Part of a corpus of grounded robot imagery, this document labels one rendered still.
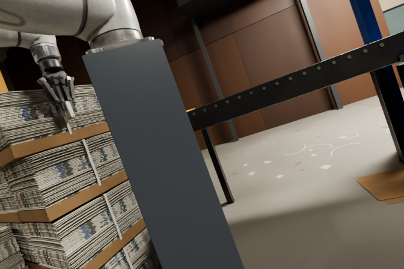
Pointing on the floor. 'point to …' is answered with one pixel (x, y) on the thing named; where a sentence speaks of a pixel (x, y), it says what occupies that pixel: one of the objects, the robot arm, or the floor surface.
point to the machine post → (370, 27)
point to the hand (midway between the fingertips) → (68, 110)
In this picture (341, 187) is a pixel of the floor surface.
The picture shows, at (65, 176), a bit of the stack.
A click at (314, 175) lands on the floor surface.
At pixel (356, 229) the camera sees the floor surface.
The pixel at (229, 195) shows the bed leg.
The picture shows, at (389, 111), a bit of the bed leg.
